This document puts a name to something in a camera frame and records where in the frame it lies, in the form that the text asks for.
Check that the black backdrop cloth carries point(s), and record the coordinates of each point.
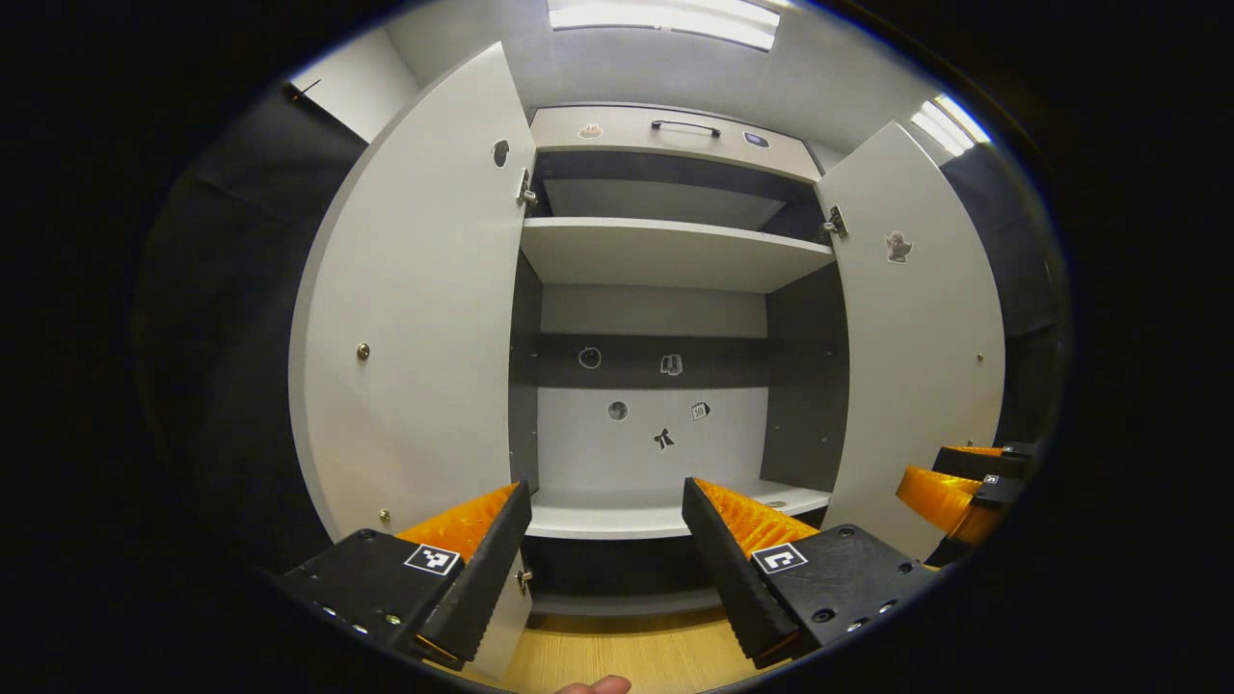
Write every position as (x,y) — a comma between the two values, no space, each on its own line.
(222,337)
(1022,270)

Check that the white cabinet shelf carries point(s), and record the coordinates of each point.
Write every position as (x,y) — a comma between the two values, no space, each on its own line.
(675,251)
(617,516)
(665,202)

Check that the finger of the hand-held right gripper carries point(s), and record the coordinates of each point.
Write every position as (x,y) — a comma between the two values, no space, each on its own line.
(945,496)
(1003,461)

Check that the cabinet door checkered heart sticker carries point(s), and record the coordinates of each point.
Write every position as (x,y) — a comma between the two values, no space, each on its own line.
(424,289)

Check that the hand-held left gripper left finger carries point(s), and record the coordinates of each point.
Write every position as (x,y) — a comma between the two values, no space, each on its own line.
(477,578)

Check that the long ceiling light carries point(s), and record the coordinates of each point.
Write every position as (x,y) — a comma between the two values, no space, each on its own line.
(665,19)

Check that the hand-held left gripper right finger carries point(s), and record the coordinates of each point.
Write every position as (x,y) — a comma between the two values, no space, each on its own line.
(737,578)

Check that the beige cabinet drawer front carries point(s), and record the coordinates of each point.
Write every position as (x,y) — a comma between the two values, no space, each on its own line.
(627,135)

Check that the cabinet door box sticker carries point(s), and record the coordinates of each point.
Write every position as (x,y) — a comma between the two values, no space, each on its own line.
(916,366)

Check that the small ceiling light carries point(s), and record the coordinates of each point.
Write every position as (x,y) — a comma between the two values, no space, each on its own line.
(950,125)

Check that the beige double-door shoe cabinet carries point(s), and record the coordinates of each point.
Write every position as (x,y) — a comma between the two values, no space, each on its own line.
(810,386)

